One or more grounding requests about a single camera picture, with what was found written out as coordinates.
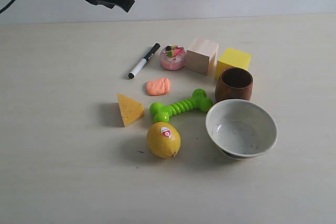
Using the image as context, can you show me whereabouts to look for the orange squishy toy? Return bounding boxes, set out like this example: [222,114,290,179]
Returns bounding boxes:
[146,78,171,96]

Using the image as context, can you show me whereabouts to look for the black and white marker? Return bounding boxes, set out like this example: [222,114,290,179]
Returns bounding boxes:
[128,43,160,79]

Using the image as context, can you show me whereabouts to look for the pink toy cake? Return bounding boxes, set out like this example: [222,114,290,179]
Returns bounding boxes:
[160,45,186,71]

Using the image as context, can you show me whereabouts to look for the light wooden cube block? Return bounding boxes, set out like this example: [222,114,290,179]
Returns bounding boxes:
[185,38,219,76]

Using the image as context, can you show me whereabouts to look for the yellow cheese wedge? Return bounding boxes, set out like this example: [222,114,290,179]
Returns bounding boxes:
[117,93,145,127]

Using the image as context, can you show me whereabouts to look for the green toy dog bone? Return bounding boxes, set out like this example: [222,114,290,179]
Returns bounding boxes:
[149,89,214,123]

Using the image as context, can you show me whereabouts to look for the yellow cube block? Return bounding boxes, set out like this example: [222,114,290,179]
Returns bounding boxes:
[214,48,251,80]

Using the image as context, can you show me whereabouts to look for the brown wooden cup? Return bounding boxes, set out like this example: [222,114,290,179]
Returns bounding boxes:
[215,67,254,102]

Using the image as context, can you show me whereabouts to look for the yellow lemon with sticker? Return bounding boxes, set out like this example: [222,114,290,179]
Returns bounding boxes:
[146,122,181,158]

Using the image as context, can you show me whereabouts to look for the grey ceramic bowl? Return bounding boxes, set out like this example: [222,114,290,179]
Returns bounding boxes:
[205,99,278,160]

